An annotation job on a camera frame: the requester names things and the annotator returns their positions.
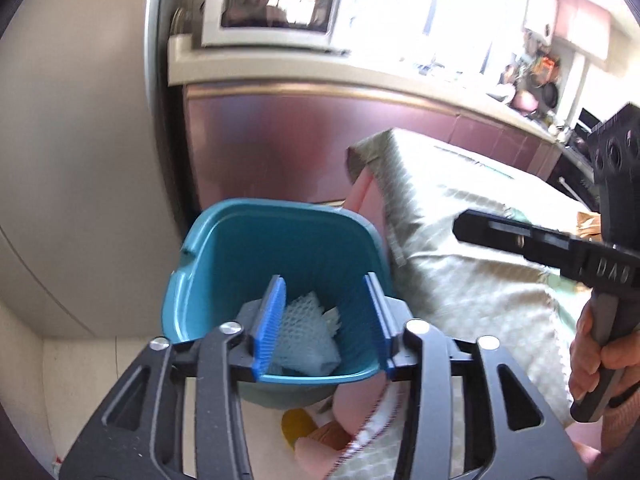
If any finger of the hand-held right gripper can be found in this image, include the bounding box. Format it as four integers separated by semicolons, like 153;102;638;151
452;209;577;277

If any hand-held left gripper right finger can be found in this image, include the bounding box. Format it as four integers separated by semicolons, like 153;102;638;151
364;272;588;480

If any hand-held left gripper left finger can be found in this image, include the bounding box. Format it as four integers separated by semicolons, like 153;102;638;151
59;275;288;480

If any gold snack wrapper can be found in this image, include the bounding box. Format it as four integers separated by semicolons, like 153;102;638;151
575;211;602;237

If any white foam fruit net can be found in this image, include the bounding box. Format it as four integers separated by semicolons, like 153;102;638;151
235;290;343;377

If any teal plastic bin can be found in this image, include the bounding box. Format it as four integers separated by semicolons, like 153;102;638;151
161;198;401;408

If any person's right forearm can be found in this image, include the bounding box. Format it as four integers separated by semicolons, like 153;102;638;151
575;375;640;480

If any person's right hand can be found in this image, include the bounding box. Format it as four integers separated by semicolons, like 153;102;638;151
569;305;640;403

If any patterned tablecloth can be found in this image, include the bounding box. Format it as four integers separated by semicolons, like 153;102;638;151
320;129;608;480

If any black built-in oven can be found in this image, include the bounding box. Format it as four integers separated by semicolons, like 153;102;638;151
545;107;607;211

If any pink and yellow plush toy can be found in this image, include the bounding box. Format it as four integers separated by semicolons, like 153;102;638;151
281;385;391;478

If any pink cooking pot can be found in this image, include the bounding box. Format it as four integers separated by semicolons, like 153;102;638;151
512;89;539;112

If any purple kitchen cabinet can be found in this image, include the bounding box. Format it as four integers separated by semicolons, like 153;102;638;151
182;82;556;211

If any grey refrigerator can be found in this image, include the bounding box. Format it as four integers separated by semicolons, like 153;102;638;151
145;0;201;221

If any white kitchen countertop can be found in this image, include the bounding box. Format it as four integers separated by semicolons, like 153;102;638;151
167;35;566;147

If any white microwave oven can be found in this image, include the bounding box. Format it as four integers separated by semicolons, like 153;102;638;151
201;0;351;56

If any white wall appliance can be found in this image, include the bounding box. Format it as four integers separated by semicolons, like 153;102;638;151
524;0;559;47

